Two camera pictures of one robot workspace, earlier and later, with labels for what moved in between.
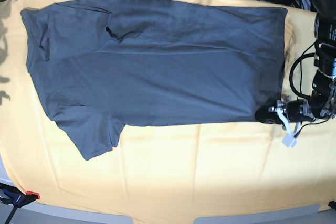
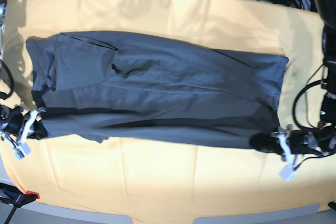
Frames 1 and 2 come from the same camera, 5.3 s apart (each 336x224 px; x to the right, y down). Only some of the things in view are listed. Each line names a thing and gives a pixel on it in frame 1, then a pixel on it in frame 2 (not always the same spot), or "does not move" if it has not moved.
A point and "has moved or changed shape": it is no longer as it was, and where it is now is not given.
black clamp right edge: [333, 204] does not move
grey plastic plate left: [36, 213] does not move
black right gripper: [296, 110] -> [287, 141]
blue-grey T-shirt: [102, 64] has moved or changed shape
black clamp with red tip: [16, 198] does not move
